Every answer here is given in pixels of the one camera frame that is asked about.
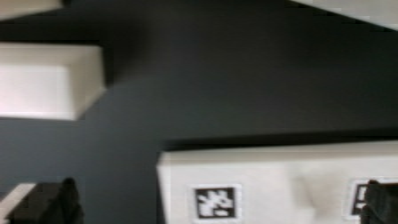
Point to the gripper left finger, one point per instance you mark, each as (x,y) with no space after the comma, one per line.
(42,203)

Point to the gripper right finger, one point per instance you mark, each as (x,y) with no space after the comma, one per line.
(381,203)

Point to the white cabinet door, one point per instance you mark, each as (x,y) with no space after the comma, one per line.
(376,11)
(274,185)

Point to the white cabinet body box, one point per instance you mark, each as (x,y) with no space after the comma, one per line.
(52,80)

